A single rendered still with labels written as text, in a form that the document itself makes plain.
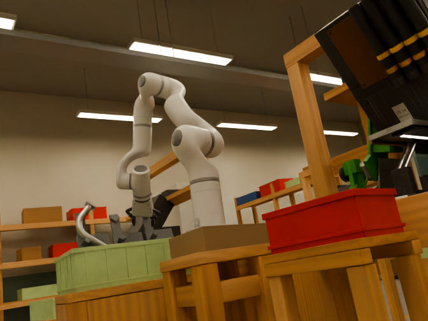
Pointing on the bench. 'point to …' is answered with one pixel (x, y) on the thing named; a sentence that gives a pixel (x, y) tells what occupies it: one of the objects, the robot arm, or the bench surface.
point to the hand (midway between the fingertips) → (143, 223)
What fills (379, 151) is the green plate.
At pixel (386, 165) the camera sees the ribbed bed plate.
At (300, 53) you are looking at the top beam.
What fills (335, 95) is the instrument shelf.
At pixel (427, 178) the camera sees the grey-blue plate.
